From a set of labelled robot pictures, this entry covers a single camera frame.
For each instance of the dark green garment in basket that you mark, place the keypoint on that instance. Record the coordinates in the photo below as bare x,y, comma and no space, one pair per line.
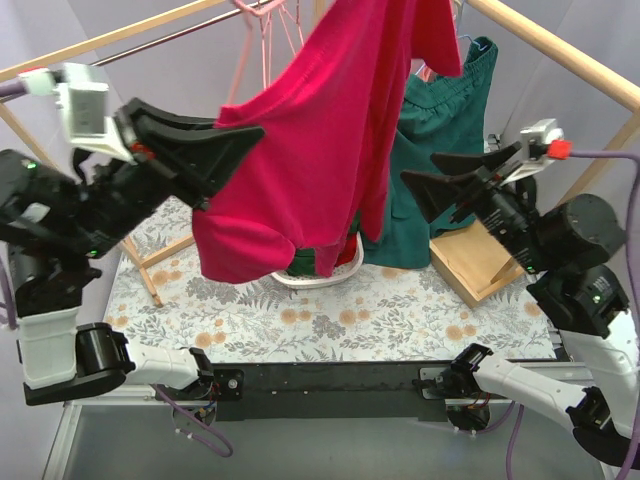
303,264

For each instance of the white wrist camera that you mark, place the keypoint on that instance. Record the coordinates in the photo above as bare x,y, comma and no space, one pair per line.
541,145
81,97

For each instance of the pink wire hanger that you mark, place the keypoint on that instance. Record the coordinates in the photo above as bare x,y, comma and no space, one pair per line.
266,38
289,14
259,13

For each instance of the red garment in basket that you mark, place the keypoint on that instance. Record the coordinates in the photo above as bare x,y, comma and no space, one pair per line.
350,248

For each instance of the white laundry basket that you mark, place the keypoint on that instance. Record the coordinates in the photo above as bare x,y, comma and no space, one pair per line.
340,273

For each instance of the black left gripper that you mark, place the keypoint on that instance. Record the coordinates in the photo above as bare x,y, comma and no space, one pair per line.
151,165

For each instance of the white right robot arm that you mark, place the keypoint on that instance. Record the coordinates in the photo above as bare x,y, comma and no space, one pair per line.
567,251

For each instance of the salmon garment on hanger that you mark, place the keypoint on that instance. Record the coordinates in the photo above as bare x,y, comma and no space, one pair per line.
425,73

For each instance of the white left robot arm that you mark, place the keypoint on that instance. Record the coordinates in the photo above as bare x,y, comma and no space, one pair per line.
55,225

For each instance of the teal shorts on hanger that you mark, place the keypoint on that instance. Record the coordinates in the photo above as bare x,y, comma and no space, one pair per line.
447,116

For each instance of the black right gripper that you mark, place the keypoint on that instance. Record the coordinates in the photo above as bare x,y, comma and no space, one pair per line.
480,187

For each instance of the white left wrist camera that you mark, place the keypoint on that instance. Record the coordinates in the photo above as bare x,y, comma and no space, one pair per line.
81,97

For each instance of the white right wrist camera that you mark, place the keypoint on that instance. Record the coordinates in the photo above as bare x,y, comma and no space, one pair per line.
541,145

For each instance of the magenta t shirt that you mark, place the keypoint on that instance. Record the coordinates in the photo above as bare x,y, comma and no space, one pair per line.
329,121

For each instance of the metal hanging rail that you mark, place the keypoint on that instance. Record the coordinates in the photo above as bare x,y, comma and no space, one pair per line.
166,39

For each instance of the wooden clothes rack frame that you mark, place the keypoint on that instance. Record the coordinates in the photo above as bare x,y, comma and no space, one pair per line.
469,261

